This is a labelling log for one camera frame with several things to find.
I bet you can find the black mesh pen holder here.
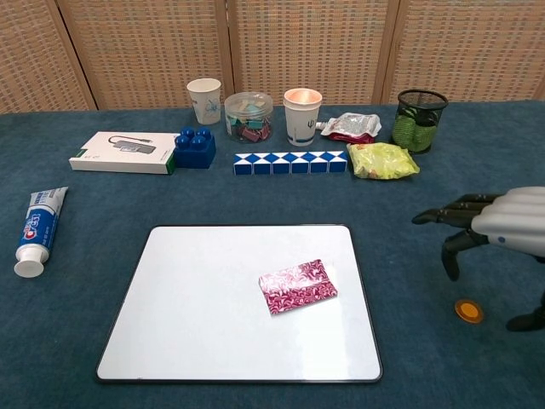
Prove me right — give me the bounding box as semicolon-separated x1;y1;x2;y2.
391;89;450;155

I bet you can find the white red spout pouch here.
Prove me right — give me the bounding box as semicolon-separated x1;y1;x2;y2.
314;112;383;144

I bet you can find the blue toy building block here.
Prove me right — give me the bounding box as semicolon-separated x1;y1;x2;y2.
173;125;217;170

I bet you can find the white paper cup orange inside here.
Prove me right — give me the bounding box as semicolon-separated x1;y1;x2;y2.
284;87;323;147

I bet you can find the white paper cup blue print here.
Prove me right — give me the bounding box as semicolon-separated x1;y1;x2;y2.
186;78;223;126

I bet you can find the clear jar of binder clips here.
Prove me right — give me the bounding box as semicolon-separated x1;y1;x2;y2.
223;91;275;144

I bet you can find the woven folding screen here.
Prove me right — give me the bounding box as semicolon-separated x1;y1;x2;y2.
0;0;545;115

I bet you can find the white board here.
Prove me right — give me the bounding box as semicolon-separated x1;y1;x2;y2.
95;224;383;383

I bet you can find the orange round disc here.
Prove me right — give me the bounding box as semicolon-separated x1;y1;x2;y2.
453;299;485;326

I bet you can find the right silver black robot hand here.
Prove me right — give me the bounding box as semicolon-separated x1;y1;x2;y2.
410;186;545;332

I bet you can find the white USB hub box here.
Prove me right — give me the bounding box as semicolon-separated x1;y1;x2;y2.
68;130;181;176

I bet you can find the Crest toothpaste tube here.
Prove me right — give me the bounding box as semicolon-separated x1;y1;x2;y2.
13;186;70;279

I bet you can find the blue white snake puzzle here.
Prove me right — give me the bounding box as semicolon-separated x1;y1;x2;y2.
232;150;350;176

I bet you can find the yellow-green snack packet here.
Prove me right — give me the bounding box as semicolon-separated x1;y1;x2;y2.
346;141;421;180

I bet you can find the pink patterned packet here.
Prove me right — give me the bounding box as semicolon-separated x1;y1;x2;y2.
257;258;340;317

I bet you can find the green ball in pen holder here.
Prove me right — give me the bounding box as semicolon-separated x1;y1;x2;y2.
392;105;439;153

